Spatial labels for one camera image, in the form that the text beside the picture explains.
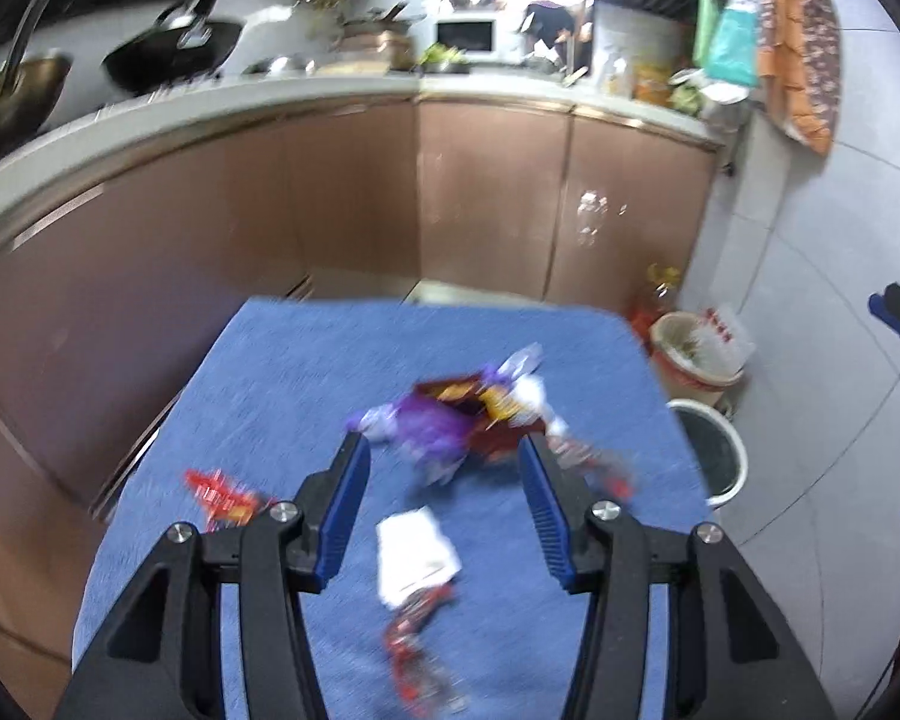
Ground brown kitchen cabinets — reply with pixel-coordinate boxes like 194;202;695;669
0;101;717;718

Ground red beige trash bin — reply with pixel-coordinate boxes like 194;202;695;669
650;309;754;406

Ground black bin white rim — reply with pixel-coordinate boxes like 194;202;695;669
668;398;749;509

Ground brown red snack bag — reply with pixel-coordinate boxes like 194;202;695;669
409;374;546;461

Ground purple white crumpled wrapper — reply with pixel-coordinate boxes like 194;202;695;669
346;394;478;486

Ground brass wok pan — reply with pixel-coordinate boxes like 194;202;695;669
0;0;73;158

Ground white microwave oven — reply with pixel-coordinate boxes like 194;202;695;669
436;13;499;60

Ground purple clear twisted wrapper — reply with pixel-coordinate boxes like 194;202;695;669
481;343;543;388

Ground blue towel mat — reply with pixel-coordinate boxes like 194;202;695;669
73;299;710;718

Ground copper cooking pot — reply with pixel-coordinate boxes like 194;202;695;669
334;18;418;71

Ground white paper napkin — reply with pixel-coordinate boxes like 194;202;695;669
375;507;461;610

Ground teal hanging bag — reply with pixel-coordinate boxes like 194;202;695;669
704;0;759;88

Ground white kitchen countertop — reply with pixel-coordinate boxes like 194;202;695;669
0;73;727;247

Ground black wok pan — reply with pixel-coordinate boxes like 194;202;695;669
102;0;245;96

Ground red clear plastic wrapper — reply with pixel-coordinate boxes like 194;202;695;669
383;583;466;718

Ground orange patterned hanging cloth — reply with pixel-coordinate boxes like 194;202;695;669
758;0;842;158

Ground cooking oil bottle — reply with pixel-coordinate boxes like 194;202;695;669
628;263;683;348

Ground small red snack packet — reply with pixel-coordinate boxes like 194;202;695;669
183;470;274;532

